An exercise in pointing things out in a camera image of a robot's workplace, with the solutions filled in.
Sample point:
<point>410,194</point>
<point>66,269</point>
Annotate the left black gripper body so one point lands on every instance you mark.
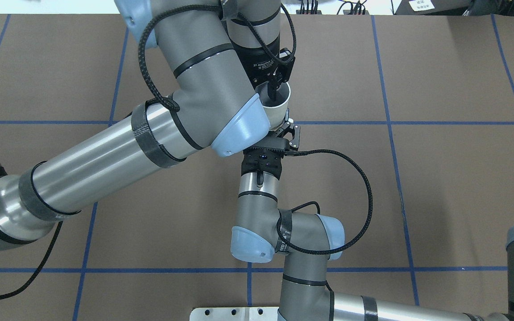
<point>260,60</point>

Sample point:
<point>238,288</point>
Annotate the white paper label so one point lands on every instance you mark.
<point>421,5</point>

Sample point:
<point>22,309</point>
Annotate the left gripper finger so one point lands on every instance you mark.
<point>274,85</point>

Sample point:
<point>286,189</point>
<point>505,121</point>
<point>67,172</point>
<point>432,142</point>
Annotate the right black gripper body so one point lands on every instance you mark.
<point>293,134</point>

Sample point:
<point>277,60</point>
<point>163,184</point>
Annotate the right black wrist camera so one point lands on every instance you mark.
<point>265,156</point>

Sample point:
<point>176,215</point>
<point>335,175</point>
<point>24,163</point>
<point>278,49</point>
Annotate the white HOME mug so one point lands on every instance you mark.
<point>274,108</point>

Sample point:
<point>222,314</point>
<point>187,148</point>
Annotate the black orange power strip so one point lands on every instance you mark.
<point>308,7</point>

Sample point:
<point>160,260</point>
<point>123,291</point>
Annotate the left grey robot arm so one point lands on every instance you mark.
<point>206,62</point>

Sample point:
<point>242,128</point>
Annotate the white metal base plate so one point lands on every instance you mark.
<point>234,314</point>

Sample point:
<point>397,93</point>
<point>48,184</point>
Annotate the brown paper table cover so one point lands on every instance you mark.
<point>425,106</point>

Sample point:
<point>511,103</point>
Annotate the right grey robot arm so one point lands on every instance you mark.
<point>310,249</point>

